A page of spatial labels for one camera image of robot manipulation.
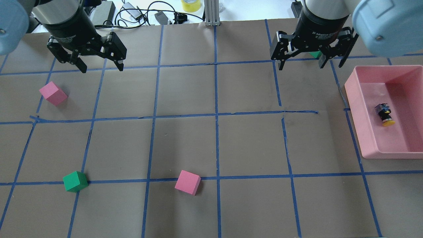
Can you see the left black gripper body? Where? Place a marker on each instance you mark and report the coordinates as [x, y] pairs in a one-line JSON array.
[[70, 25]]

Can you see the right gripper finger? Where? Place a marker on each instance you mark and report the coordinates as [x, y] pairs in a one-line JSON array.
[[346, 40], [283, 47]]

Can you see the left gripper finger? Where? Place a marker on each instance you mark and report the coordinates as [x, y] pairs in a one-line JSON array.
[[64, 57], [112, 48]]

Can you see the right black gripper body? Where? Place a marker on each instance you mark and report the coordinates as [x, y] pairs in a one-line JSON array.
[[320, 27]]

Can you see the yellow push button switch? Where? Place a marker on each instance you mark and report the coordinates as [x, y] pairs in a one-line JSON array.
[[383, 111]]

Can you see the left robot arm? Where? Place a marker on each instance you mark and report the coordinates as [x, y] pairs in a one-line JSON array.
[[15, 14]]

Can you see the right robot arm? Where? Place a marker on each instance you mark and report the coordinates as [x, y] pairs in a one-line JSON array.
[[388, 28]]

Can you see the green cube near right gripper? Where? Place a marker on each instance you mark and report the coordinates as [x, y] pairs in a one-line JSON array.
[[316, 54]]

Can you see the black power adapter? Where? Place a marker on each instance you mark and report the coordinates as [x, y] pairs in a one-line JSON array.
[[103, 14]]

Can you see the grey usb hub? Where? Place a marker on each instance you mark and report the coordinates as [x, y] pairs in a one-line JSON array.
[[132, 11]]

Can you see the pink cube upper left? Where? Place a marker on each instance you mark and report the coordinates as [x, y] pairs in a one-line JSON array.
[[53, 94]]

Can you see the pink cube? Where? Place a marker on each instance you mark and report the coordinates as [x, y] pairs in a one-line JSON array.
[[188, 182], [53, 94]]

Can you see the pink plastic tray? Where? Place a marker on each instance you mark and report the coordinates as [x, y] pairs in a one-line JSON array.
[[401, 87]]

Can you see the yellow tape roll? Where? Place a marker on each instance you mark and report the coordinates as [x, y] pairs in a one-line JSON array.
[[191, 6]]

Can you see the green cube lower left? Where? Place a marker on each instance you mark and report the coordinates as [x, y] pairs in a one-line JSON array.
[[75, 181]]

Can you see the pink cube lower centre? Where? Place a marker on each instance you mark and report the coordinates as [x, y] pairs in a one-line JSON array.
[[188, 182]]

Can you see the aluminium frame post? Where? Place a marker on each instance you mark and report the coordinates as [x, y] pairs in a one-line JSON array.
[[211, 12]]

